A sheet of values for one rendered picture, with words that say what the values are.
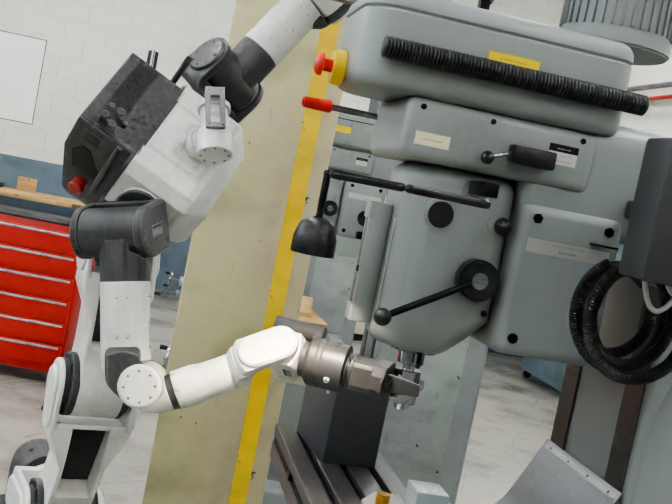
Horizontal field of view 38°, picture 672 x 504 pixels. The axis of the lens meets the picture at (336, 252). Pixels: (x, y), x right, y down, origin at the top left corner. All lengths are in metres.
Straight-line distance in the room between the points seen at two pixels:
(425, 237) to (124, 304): 0.55
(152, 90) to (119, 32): 8.80
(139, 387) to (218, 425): 1.78
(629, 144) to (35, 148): 9.33
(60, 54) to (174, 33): 1.20
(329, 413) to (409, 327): 0.49
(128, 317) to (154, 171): 0.28
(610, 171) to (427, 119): 0.33
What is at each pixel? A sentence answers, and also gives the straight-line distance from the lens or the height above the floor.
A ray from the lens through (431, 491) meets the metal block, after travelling 1.54.
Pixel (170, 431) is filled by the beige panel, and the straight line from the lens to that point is 3.51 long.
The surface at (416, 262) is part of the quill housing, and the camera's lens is 1.62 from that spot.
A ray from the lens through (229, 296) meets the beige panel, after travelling 3.41.
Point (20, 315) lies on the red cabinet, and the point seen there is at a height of 0.40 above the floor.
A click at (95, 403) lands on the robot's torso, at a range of 2.22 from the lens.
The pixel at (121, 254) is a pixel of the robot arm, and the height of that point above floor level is 1.37.
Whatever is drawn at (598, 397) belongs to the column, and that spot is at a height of 1.27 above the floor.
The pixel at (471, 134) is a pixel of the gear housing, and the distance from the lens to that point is 1.60.
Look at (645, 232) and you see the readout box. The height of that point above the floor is 1.58.
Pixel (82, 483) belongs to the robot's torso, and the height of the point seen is 0.77.
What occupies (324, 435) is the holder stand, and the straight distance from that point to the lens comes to 2.10.
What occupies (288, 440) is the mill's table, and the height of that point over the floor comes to 0.99.
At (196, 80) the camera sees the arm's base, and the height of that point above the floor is 1.71.
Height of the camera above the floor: 1.57
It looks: 4 degrees down
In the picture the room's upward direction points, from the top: 11 degrees clockwise
